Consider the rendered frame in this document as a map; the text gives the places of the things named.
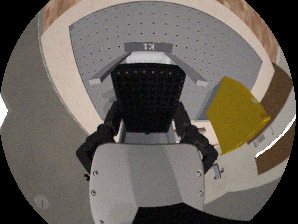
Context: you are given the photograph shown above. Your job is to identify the yellow open-top bin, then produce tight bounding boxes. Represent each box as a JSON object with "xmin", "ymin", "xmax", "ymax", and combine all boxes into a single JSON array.
[{"xmin": 206, "ymin": 76, "xmax": 271, "ymax": 155}]

